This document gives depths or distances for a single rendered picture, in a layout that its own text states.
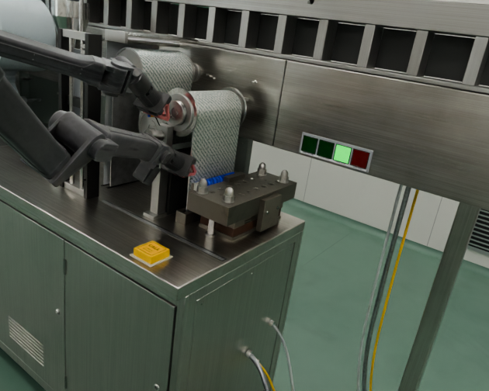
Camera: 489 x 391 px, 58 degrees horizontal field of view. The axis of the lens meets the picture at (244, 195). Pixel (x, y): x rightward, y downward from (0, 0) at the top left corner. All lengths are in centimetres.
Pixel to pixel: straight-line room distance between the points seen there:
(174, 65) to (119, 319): 86
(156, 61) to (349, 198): 283
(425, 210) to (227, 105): 267
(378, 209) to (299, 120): 256
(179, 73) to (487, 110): 97
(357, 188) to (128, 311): 297
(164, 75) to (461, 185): 99
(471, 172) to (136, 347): 107
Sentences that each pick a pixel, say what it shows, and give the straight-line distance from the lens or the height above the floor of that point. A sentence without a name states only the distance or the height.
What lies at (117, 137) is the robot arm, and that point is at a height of 127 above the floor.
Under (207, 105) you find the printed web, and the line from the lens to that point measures 140.
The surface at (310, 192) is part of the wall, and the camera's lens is 423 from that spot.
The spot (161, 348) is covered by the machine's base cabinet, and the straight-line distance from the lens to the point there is 131.
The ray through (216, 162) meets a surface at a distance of 149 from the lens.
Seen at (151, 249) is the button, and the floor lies 92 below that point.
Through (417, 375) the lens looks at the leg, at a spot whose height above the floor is 43.
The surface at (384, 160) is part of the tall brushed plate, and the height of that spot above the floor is 120.
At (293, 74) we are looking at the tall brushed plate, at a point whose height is 140.
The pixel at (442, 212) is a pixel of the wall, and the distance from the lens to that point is 385.
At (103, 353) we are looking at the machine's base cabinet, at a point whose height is 49.
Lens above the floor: 151
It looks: 20 degrees down
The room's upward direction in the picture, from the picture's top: 8 degrees clockwise
